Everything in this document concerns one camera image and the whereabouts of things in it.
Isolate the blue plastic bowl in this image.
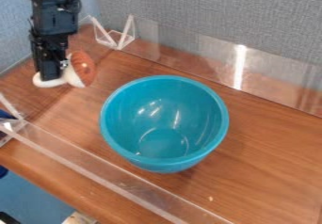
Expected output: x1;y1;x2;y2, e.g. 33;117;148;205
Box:
98;75;228;173

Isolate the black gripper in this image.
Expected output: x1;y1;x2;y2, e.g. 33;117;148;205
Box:
30;0;81;81

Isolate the white brown toy mushroom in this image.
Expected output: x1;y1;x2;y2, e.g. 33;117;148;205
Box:
32;51;96;88

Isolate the clear acrylic front barrier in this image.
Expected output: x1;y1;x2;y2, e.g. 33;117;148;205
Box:
0;93;233;224

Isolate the clear acrylic back barrier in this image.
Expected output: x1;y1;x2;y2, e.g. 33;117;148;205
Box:
89;15;322;118

